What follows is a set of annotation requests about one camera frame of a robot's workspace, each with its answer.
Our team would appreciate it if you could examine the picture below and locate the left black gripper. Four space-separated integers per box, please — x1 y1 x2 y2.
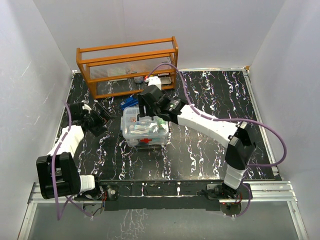
83 103 117 137

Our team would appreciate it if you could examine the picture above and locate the small green box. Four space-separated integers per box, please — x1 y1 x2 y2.
157 118 168 130

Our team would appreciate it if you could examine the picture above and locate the clear lid with black handle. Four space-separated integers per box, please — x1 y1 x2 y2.
121 106 170 139

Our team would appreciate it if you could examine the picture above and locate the white green sachet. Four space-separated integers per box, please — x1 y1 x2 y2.
128 125 156 136

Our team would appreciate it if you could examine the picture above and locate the clear medicine kit box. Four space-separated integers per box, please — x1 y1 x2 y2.
120 106 170 147

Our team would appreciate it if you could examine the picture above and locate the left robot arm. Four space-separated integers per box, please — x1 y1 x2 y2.
36 102 115 200

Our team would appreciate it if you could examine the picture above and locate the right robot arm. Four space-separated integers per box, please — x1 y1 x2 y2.
137 85 256 199

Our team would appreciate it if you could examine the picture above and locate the white open cardboard box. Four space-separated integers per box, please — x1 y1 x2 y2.
160 76 172 85

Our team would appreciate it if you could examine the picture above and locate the blue stapler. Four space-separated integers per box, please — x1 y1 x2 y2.
120 96 139 110

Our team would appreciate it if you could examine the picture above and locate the small glass jar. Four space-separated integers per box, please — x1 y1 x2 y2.
133 76 145 84

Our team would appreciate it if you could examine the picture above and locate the orange wooden shelf rack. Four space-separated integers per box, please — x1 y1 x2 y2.
75 36 179 100

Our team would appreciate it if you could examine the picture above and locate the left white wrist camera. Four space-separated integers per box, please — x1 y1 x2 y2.
82 103 92 112

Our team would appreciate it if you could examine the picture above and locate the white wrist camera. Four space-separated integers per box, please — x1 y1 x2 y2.
145 76 162 90
82 103 92 112

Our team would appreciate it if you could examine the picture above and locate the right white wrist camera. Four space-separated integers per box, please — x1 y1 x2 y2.
145 76 162 90

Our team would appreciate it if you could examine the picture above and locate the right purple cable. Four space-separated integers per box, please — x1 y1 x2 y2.
147 63 288 218

